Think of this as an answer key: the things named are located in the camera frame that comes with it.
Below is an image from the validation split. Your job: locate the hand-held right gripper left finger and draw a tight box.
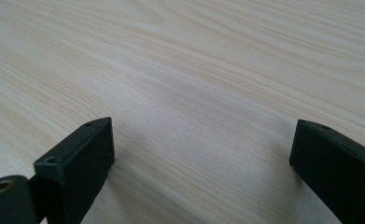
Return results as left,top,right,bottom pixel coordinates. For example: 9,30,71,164
34,117,116,224

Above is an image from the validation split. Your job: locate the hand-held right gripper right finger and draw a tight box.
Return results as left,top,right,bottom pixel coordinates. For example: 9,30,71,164
289,119,365,224

